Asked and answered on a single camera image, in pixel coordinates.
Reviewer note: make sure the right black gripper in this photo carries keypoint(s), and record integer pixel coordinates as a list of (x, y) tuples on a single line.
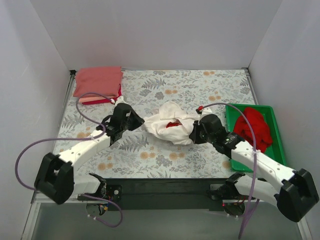
[(195, 132)]

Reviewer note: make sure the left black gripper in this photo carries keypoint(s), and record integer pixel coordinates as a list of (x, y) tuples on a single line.
[(135, 120)]

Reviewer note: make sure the white printed t-shirt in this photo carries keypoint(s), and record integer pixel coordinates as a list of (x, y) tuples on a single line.
[(171, 123)]

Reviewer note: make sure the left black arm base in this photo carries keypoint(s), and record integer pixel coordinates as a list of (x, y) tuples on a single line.
[(106, 199)]

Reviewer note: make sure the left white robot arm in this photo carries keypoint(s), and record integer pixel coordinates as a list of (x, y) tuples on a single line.
[(56, 177)]

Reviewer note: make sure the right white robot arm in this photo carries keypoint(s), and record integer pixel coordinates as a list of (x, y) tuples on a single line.
[(293, 192)]

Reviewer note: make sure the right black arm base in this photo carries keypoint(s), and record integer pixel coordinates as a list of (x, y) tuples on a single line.
[(233, 202)]

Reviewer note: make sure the folded crimson t-shirt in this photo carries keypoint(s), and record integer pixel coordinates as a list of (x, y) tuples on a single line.
[(103, 101)]

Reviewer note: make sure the floral patterned table mat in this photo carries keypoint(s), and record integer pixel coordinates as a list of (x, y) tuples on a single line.
[(139, 154)]

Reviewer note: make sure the folded salmon pink t-shirt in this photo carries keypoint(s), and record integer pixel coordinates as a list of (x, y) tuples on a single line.
[(105, 80)]

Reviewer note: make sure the folded light peach t-shirt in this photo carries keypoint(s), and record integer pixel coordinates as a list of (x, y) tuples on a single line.
[(97, 98)]

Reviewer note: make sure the red crumpled t-shirt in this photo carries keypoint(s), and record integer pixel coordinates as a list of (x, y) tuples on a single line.
[(260, 129)]

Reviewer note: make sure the green plastic tray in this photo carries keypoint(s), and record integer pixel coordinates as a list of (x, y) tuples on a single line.
[(275, 151)]

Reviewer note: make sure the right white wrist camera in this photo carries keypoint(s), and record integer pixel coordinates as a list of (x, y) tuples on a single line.
[(203, 111)]

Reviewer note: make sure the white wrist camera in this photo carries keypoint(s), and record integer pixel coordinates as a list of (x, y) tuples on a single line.
[(203, 111), (118, 100)]

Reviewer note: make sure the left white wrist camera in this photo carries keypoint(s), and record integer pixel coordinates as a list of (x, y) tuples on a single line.
[(118, 100)]

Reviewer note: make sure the aluminium frame rail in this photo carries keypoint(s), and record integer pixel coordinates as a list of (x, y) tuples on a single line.
[(48, 221)]

